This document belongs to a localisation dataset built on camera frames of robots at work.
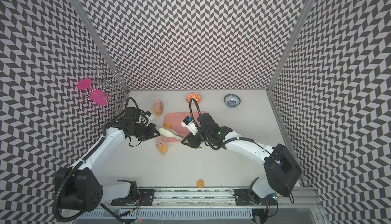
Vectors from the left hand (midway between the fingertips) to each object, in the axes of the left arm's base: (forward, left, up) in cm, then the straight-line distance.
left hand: (159, 135), depth 81 cm
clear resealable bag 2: (-1, -1, -3) cm, 3 cm away
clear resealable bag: (+25, +7, -8) cm, 27 cm away
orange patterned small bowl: (+37, -16, -9) cm, 42 cm away
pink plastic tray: (+20, -4, -17) cm, 27 cm away
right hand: (-5, -15, +1) cm, 15 cm away
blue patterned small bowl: (+32, -44, -9) cm, 56 cm away
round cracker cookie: (-21, -22, -12) cm, 33 cm away
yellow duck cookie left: (+12, 0, -10) cm, 16 cm away
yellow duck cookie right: (-4, -1, -9) cm, 10 cm away
